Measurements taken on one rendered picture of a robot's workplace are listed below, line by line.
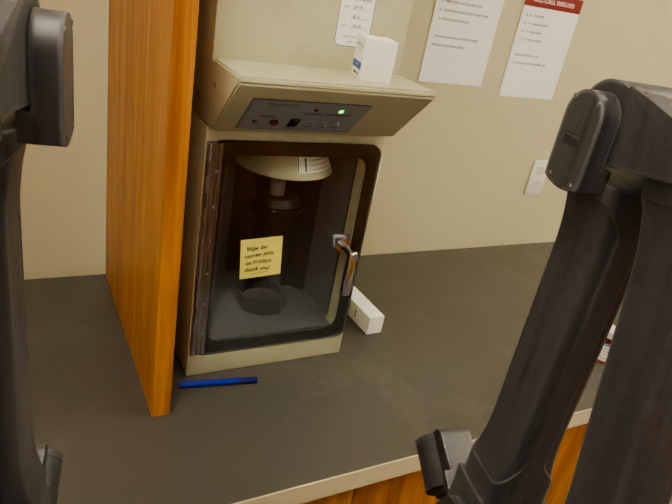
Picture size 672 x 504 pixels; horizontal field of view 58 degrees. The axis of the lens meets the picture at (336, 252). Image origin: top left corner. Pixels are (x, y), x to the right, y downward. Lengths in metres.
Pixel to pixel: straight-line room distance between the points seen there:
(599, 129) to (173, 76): 0.55
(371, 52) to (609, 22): 1.20
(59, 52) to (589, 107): 0.32
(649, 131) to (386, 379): 0.90
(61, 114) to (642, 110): 0.34
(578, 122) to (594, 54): 1.58
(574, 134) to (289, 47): 0.59
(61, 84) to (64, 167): 1.05
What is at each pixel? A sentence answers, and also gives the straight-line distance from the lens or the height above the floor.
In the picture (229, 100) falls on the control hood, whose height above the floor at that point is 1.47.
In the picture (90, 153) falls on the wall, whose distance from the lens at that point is 1.39.
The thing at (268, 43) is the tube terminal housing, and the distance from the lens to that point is 0.96.
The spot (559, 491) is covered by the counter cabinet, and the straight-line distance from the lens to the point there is 1.62.
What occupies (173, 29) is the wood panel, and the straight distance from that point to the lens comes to 0.82.
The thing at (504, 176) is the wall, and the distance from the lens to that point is 1.95.
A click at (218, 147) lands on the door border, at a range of 0.96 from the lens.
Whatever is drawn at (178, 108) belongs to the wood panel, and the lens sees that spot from 0.84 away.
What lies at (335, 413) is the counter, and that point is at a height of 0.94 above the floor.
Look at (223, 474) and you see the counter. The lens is 1.00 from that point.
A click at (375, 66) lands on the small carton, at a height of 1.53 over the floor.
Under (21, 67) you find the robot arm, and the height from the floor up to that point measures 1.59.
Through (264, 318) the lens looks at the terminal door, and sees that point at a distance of 1.14.
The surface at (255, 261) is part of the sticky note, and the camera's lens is 1.06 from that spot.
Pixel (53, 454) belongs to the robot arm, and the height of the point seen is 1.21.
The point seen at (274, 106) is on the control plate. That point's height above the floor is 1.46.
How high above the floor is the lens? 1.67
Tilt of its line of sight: 25 degrees down
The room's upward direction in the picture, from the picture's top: 11 degrees clockwise
